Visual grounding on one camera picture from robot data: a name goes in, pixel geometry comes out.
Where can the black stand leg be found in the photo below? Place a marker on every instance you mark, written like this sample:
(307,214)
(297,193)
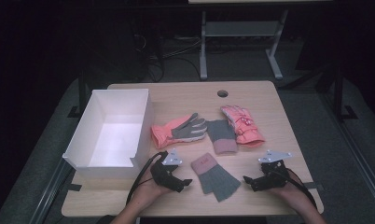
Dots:
(82,93)
(339,93)

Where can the person's left hand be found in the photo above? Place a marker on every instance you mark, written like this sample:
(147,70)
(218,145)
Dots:
(148,189)

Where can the black tape strip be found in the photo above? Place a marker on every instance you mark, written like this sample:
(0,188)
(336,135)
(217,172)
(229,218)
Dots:
(74,187)
(313,186)

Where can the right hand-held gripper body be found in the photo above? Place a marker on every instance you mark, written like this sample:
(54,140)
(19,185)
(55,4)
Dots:
(274,174)

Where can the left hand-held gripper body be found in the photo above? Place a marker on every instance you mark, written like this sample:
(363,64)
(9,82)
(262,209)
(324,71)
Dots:
(163,175)

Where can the white cardboard box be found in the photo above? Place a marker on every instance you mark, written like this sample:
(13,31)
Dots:
(114,140)

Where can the person's right hand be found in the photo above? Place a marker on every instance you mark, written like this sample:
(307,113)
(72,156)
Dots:
(289,191)

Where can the grey metal rail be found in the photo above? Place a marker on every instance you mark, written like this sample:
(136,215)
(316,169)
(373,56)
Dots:
(356,155)
(48,193)

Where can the grey knit glove pink cuff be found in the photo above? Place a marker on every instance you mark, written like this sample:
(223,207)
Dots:
(217,182)
(221,134)

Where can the white metal desk frame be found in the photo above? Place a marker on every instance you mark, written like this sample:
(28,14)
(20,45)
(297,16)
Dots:
(238,29)

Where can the orange and grey glove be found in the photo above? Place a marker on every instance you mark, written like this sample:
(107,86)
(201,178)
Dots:
(163,134)

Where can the pink padded ski glove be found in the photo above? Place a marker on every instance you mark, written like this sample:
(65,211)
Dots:
(245,128)

